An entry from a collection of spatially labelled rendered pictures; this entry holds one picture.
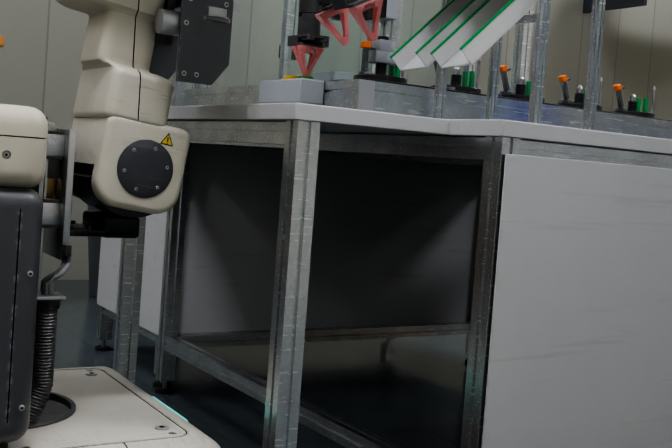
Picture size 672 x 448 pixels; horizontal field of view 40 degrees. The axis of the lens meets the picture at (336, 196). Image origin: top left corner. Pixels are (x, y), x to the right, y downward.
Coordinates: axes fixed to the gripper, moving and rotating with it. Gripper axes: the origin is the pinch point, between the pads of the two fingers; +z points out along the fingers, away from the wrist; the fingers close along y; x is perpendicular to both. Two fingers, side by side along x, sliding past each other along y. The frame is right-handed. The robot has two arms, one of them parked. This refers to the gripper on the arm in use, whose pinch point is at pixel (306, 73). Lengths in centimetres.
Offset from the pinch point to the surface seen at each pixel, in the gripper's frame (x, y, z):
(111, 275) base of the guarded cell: 4, 121, 69
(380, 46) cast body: -19.5, -3.5, -8.7
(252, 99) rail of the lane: -3.3, 34.0, 6.0
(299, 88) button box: 3.5, -3.3, 4.1
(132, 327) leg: 33, 22, 67
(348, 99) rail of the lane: -3.4, -14.6, 6.3
